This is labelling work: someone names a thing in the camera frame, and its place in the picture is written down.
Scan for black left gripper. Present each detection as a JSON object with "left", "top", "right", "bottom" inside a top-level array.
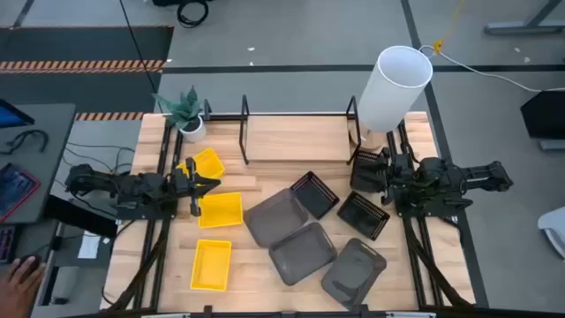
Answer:
[{"left": 169, "top": 156, "right": 222, "bottom": 217}]

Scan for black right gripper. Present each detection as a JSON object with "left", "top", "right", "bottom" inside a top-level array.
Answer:
[{"left": 352, "top": 148, "right": 403, "bottom": 207}]

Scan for black mesh plastic basket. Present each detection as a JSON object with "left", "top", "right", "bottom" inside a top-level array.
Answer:
[
  {"left": 289, "top": 170, "right": 341, "bottom": 221},
  {"left": 336, "top": 190, "right": 392, "bottom": 242},
  {"left": 350, "top": 149, "right": 392, "bottom": 193}
]

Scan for yellow plastic basket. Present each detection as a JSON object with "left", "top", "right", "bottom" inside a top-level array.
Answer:
[
  {"left": 197, "top": 192, "right": 245, "bottom": 230},
  {"left": 176, "top": 148, "right": 226, "bottom": 181},
  {"left": 190, "top": 238, "right": 233, "bottom": 292}
]

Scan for grey translucent plastic basket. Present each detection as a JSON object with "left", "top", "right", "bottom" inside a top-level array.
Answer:
[
  {"left": 267, "top": 221, "right": 339, "bottom": 287},
  {"left": 320, "top": 238, "right": 388, "bottom": 310},
  {"left": 243, "top": 188, "right": 310, "bottom": 249}
]

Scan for snake plant in white pot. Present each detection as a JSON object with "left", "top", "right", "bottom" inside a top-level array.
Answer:
[{"left": 152, "top": 85, "right": 207, "bottom": 144}]

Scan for white cylindrical bin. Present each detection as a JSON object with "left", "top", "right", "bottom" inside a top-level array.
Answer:
[{"left": 348, "top": 45, "right": 434, "bottom": 154}]

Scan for black box under desk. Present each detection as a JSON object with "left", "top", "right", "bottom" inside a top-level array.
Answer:
[{"left": 42, "top": 193, "right": 119, "bottom": 239}]

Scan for grey side table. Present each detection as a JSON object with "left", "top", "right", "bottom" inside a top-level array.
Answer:
[{"left": 29, "top": 118, "right": 143, "bottom": 308}]

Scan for white paper sheet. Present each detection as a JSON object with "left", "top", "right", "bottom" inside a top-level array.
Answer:
[{"left": 77, "top": 230, "right": 102, "bottom": 260}]

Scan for grey desk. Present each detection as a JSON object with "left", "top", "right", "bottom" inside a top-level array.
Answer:
[{"left": 0, "top": 103, "right": 77, "bottom": 226}]

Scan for black mat with hazard stripe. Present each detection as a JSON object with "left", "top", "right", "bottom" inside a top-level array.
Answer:
[
  {"left": 0, "top": 72, "right": 162, "bottom": 122},
  {"left": 0, "top": 25, "right": 175, "bottom": 75}
]

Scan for black monitor back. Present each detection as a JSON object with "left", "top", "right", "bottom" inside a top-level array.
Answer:
[{"left": 519, "top": 89, "right": 565, "bottom": 140}]

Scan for tablet in red case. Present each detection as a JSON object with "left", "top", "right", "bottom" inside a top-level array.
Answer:
[{"left": 0, "top": 162, "right": 41, "bottom": 224}]

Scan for white chair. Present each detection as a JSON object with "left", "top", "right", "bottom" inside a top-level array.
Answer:
[{"left": 537, "top": 206, "right": 565, "bottom": 261}]

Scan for monitor with blue screen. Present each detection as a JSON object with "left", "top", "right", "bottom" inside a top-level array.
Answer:
[{"left": 0, "top": 98, "right": 35, "bottom": 130}]

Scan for black keyboard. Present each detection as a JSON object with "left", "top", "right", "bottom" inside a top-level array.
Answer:
[{"left": 0, "top": 224, "right": 19, "bottom": 265}]

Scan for person's hand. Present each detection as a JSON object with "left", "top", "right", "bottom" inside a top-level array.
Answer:
[{"left": 0, "top": 254, "right": 47, "bottom": 318}]

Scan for grey desk foot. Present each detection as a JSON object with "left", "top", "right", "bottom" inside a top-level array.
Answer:
[{"left": 483, "top": 0, "right": 565, "bottom": 36}]

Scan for wooden shelf with black frame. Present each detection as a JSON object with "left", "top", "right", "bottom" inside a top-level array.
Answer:
[{"left": 237, "top": 94, "right": 361, "bottom": 167}]

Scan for black aluminium rig frame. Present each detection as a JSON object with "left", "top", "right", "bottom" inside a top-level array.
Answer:
[{"left": 100, "top": 99, "right": 486, "bottom": 318}]

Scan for yellow cable with plug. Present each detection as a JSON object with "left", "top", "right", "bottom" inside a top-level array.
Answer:
[{"left": 433, "top": 0, "right": 467, "bottom": 55}]

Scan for long thin black cable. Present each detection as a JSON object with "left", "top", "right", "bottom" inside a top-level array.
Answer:
[{"left": 118, "top": 0, "right": 165, "bottom": 114}]

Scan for white cable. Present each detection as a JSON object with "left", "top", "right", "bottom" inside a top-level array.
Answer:
[{"left": 418, "top": 43, "right": 565, "bottom": 94}]

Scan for black headset cable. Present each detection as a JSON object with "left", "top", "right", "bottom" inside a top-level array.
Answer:
[{"left": 0, "top": 128, "right": 49, "bottom": 155}]

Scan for coiled black cable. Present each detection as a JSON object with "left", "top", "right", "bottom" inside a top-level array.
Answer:
[{"left": 176, "top": 0, "right": 210, "bottom": 29}]

